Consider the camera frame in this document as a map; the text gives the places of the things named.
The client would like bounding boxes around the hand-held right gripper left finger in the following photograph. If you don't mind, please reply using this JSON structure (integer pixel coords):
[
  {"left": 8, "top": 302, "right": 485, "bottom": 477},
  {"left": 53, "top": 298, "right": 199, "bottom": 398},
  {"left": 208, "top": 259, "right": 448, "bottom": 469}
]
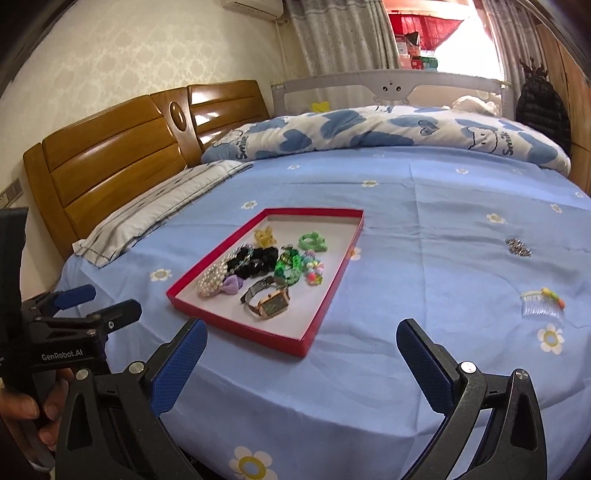
[{"left": 55, "top": 318, "right": 208, "bottom": 480}]

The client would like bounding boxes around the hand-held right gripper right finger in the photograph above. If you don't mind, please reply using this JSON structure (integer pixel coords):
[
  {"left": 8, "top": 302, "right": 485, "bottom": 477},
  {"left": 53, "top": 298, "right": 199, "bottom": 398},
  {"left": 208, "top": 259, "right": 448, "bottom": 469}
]
[{"left": 396, "top": 318, "right": 548, "bottom": 480}]

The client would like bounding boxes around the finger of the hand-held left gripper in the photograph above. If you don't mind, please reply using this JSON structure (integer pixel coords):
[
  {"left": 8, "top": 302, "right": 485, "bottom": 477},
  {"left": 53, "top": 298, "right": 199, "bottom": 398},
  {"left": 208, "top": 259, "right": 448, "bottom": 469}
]
[
  {"left": 46, "top": 299, "right": 143, "bottom": 341},
  {"left": 21, "top": 285, "right": 97, "bottom": 320}
]

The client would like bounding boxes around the red shallow tray box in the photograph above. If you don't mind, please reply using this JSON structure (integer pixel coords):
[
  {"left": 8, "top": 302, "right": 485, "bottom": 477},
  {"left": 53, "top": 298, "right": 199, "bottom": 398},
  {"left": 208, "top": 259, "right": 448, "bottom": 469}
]
[{"left": 166, "top": 208, "right": 365, "bottom": 358}]

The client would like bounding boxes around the green hair tie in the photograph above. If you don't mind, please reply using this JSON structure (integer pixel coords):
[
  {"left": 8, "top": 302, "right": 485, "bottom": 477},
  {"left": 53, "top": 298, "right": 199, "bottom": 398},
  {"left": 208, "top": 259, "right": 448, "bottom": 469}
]
[{"left": 298, "top": 229, "right": 329, "bottom": 252}]

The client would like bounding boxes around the person's left hand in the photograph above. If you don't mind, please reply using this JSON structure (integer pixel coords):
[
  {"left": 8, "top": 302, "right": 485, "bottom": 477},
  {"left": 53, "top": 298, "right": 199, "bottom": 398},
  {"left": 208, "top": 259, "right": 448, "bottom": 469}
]
[{"left": 0, "top": 368, "right": 75, "bottom": 480}]

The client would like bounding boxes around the blue floral bedsheet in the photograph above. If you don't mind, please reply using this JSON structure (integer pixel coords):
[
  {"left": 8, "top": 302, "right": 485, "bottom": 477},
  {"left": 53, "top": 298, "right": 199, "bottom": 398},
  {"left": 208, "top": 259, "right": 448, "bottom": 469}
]
[{"left": 55, "top": 157, "right": 591, "bottom": 480}]

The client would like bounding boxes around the pearl hair clip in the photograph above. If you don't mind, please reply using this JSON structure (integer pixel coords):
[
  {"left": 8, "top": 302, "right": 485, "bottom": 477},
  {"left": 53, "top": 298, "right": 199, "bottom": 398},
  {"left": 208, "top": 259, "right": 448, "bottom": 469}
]
[{"left": 198, "top": 259, "right": 236, "bottom": 298}]

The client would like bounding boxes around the grey striped pillow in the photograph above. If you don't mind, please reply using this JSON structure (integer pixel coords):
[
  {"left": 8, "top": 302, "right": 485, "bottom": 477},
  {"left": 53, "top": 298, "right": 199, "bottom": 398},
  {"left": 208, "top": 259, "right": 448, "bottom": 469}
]
[{"left": 73, "top": 160, "right": 254, "bottom": 268}]

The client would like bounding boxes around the rose gold square wristwatch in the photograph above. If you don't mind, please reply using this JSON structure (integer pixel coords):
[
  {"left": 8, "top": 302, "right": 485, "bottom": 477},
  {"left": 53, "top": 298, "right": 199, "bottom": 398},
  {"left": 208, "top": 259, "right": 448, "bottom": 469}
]
[{"left": 240, "top": 277, "right": 293, "bottom": 319}]

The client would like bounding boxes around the clear hair comb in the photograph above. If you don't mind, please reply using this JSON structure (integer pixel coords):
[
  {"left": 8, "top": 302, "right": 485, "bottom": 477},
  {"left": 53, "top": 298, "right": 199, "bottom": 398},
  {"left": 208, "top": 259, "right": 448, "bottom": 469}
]
[{"left": 520, "top": 287, "right": 566, "bottom": 319}]

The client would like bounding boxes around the black scrunchie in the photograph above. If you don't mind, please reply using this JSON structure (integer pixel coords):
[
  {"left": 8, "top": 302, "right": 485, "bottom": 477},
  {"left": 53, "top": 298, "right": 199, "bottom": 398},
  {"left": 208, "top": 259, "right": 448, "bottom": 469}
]
[{"left": 226, "top": 246, "right": 280, "bottom": 280}]

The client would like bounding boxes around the wooden headboard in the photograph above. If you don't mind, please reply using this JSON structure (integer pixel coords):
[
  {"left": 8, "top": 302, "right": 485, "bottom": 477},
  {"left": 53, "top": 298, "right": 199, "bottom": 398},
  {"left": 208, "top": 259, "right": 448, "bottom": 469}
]
[{"left": 23, "top": 80, "right": 271, "bottom": 259}]

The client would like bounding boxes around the silver rhinestone brooch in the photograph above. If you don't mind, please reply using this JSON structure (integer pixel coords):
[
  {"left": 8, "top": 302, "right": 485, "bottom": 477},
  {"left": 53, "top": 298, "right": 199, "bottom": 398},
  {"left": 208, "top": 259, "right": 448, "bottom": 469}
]
[{"left": 505, "top": 237, "right": 533, "bottom": 258}]

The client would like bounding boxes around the white quilt with blue hearts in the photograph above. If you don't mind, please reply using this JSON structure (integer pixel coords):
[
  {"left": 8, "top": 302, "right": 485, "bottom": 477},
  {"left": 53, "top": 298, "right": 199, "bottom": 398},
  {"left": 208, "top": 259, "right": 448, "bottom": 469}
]
[{"left": 201, "top": 105, "right": 572, "bottom": 175}]

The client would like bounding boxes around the black backpack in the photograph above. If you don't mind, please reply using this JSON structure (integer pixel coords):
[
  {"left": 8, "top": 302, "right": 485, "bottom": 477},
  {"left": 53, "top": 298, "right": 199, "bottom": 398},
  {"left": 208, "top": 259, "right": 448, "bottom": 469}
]
[{"left": 515, "top": 58, "right": 572, "bottom": 158}]

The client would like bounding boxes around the wooden wardrobe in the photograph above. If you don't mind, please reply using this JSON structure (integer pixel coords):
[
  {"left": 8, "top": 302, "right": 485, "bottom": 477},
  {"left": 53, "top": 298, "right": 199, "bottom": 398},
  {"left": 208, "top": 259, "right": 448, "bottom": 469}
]
[{"left": 538, "top": 23, "right": 591, "bottom": 199}]

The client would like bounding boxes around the white air conditioner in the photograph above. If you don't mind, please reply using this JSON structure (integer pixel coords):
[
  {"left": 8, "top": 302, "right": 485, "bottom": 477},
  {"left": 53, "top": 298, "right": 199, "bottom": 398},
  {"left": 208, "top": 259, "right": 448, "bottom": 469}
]
[{"left": 221, "top": 0, "right": 284, "bottom": 17}]

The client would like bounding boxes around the grey patterned curtain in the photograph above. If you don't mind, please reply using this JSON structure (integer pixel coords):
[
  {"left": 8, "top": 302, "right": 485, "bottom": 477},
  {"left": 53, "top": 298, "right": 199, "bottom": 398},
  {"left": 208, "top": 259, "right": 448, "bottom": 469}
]
[
  {"left": 284, "top": 0, "right": 400, "bottom": 79},
  {"left": 480, "top": 0, "right": 550, "bottom": 84}
]

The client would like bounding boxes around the red cloth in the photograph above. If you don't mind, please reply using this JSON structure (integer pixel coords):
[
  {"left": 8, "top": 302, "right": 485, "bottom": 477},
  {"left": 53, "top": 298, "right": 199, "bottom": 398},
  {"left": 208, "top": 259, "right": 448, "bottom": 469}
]
[{"left": 388, "top": 13, "right": 446, "bottom": 49}]

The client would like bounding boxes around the wall switch panel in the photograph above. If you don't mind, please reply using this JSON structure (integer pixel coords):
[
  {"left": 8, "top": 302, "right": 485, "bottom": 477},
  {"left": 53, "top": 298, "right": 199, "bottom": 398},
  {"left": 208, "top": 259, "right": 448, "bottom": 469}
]
[{"left": 0, "top": 180, "right": 23, "bottom": 207}]

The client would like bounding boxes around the green beaded bracelet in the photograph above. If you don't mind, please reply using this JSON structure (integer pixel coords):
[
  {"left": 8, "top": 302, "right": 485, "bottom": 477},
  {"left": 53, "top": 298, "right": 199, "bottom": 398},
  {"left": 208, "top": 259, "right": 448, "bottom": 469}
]
[{"left": 274, "top": 247, "right": 305, "bottom": 287}]

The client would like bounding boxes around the colourful bead bracelet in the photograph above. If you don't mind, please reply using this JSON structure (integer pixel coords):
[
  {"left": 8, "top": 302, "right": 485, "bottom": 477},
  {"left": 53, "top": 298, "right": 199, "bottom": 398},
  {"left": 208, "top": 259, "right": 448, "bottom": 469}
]
[{"left": 302, "top": 251, "right": 325, "bottom": 287}]

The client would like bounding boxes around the grey bed guard rail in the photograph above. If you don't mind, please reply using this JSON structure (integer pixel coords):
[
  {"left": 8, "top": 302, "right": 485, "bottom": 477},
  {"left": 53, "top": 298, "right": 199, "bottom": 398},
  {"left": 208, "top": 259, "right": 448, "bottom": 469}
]
[{"left": 269, "top": 69, "right": 511, "bottom": 116}]

